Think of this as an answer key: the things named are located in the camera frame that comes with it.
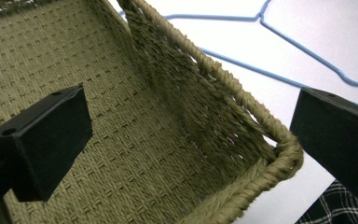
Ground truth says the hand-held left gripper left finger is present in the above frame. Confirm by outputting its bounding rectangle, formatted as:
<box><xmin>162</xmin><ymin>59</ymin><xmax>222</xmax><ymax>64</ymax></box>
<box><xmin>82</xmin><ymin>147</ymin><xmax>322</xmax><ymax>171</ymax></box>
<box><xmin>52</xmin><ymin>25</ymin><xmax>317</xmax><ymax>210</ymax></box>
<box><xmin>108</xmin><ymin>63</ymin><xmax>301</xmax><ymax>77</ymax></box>
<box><xmin>0</xmin><ymin>84</ymin><xmax>93</xmax><ymax>203</ymax></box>

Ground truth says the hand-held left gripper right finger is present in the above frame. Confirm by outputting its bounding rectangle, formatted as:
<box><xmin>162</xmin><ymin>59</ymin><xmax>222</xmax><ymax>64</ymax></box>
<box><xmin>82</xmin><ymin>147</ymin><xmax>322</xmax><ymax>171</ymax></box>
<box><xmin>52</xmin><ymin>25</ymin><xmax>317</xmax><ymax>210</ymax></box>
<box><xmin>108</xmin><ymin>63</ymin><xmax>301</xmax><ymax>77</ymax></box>
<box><xmin>289</xmin><ymin>87</ymin><xmax>358</xmax><ymax>202</ymax></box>

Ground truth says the woven straw basket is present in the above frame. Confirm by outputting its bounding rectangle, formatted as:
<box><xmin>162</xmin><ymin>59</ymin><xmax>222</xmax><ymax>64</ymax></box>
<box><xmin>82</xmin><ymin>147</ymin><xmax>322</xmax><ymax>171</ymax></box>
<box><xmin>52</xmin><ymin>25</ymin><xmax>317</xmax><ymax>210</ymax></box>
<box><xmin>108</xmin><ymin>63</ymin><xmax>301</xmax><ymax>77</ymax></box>
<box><xmin>0</xmin><ymin>0</ymin><xmax>305</xmax><ymax>224</ymax></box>

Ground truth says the black white plaid cloth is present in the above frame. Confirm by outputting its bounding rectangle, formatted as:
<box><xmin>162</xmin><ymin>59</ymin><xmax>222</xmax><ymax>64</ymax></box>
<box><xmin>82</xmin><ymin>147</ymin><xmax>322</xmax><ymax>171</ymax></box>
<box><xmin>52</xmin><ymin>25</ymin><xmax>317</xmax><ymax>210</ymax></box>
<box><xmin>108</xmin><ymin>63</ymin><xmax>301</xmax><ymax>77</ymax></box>
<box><xmin>294</xmin><ymin>179</ymin><xmax>358</xmax><ymax>224</ymax></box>

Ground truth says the blue wire clothes hanger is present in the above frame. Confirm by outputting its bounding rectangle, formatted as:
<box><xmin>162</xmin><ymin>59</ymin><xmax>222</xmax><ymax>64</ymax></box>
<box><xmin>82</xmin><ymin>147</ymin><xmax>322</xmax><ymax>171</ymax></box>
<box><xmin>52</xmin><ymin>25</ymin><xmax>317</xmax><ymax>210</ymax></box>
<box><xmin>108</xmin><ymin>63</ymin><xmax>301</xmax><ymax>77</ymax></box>
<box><xmin>117</xmin><ymin>0</ymin><xmax>358</xmax><ymax>114</ymax></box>

